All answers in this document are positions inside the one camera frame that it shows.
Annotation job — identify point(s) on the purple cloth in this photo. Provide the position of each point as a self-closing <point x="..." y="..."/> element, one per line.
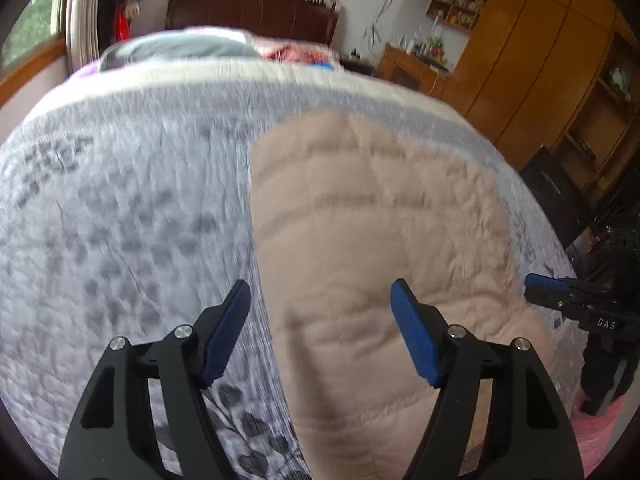
<point x="85" y="69"/>

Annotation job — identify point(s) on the hanging dark and red clothes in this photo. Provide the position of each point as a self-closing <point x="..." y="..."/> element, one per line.
<point x="120" y="10"/>

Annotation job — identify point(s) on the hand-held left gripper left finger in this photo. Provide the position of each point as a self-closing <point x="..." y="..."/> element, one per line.
<point x="227" y="335"/>

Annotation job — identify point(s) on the blue cloth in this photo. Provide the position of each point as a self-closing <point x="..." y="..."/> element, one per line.
<point x="320" y="66"/>

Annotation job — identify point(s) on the dark wooden headboard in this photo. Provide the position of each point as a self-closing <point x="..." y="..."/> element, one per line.
<point x="250" y="12"/>

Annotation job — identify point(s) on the grey patterned bedspread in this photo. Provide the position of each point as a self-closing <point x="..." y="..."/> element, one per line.
<point x="125" y="210"/>

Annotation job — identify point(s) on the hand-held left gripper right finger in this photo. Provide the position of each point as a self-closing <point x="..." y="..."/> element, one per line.
<point x="417" y="335"/>

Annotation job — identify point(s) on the red patterned cloth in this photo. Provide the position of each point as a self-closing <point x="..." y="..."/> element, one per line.
<point x="295" y="54"/>

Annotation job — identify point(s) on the wooden wall shelf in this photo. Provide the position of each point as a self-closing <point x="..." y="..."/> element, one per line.
<point x="457" y="7"/>

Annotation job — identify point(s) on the wooden wardrobe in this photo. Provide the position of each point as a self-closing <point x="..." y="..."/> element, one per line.
<point x="540" y="50"/>

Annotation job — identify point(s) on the grey pillow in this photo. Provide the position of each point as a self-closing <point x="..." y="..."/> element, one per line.
<point x="175" y="50"/>

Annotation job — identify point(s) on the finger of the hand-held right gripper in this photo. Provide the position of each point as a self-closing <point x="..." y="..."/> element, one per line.
<point x="547" y="287"/>

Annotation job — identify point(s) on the tan quilted jacket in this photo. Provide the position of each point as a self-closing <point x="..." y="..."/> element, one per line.
<point x="375" y="210"/>

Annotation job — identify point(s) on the wooden bedside desk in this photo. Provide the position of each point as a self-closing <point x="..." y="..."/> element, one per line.
<point x="410" y="67"/>

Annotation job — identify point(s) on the large wooden framed window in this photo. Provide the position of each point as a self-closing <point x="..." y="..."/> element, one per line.
<point x="35" y="30"/>

